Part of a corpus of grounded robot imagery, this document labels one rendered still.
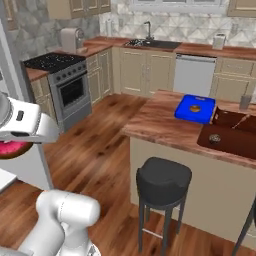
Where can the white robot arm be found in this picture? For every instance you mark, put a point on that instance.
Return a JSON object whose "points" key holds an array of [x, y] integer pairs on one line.
{"points": [[63, 213]]}

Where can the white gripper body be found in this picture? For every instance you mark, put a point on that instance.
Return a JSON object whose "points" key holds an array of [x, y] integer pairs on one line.
{"points": [[46, 131]]}

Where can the small brown round pastry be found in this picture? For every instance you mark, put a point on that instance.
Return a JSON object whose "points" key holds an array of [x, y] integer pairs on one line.
{"points": [[194, 108]]}

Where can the white coffee machine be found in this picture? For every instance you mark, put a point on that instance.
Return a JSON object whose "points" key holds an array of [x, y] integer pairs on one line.
{"points": [[70, 40]]}

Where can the white window frame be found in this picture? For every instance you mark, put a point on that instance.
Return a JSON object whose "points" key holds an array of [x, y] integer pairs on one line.
{"points": [[176, 5]]}

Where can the white toaster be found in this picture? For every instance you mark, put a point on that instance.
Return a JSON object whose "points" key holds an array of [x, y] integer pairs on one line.
{"points": [[219, 42]]}

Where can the beige base cupboards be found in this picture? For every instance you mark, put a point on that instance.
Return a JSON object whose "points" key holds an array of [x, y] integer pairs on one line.
{"points": [[140, 71], [43, 95], [233, 78]]}

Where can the dark brown tray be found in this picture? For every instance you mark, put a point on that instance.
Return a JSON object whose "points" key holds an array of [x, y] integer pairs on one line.
{"points": [[233, 143]]}

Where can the blue square tray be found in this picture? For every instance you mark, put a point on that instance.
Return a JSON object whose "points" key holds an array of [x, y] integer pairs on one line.
{"points": [[186, 115]]}

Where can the wooden top dining counter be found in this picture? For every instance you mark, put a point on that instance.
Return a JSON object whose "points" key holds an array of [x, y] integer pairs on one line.
{"points": [[160, 123]]}

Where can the white dishwasher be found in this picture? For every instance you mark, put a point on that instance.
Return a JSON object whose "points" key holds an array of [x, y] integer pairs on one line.
{"points": [[194, 75]]}

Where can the beige wall cupboards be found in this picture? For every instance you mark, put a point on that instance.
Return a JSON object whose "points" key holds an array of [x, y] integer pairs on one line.
{"points": [[80, 8]]}

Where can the small dark cupcake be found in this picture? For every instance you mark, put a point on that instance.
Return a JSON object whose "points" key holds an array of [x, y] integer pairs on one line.
{"points": [[214, 138]]}

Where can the grey oven with black hob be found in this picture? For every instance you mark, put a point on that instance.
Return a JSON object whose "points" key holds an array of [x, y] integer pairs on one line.
{"points": [[71, 90]]}

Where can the black round stool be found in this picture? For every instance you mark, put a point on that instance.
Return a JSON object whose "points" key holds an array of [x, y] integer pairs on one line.
{"points": [[163, 181]]}

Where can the dark sink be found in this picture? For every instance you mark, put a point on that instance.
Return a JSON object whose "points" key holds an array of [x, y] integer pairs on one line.
{"points": [[160, 44]]}

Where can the grey fridge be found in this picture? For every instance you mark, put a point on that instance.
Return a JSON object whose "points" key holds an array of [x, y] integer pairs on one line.
{"points": [[20, 86]]}

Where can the pink frosted donut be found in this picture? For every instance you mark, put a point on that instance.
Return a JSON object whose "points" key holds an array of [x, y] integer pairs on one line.
{"points": [[11, 149]]}

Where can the white paper towel roll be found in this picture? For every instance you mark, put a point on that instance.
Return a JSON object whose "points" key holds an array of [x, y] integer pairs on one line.
{"points": [[109, 28]]}

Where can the black tap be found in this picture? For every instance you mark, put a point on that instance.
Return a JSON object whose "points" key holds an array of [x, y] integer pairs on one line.
{"points": [[148, 30]]}

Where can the grey glass cup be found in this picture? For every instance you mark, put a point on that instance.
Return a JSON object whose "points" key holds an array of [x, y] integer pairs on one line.
{"points": [[245, 102]]}

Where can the beige wall cupboard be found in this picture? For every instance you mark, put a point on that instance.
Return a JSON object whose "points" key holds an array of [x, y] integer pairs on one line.
{"points": [[241, 7]]}

